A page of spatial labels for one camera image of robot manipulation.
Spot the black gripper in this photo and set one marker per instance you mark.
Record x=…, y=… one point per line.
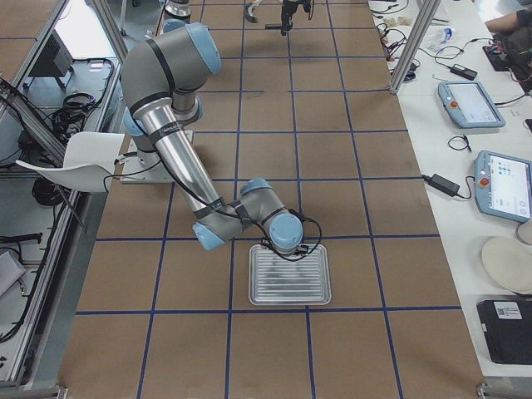
x=288, y=12

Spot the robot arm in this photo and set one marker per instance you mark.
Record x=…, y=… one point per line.
x=180, y=10
x=159, y=79

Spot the silver ribbed metal tray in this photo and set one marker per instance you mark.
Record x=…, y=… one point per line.
x=278, y=282

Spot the green brake shoe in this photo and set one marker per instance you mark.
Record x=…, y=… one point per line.
x=249, y=13

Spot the far teach pendant tablet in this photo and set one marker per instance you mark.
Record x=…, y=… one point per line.
x=468, y=105

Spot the teach pendant tablet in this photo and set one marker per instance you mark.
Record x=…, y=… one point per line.
x=503, y=186
x=468, y=105

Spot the black power adapter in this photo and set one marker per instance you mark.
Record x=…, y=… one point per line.
x=442, y=184

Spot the white plastic chair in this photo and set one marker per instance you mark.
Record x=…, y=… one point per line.
x=89, y=158

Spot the near teach pendant tablet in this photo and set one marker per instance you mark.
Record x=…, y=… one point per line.
x=503, y=186

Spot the beige round plate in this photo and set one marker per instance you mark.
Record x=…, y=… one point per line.
x=508, y=262

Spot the black laptop with label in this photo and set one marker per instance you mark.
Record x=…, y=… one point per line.
x=507, y=329

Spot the aluminium frame post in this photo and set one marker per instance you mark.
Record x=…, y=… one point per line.
x=418, y=31

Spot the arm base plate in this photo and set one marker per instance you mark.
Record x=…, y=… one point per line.
x=137, y=166

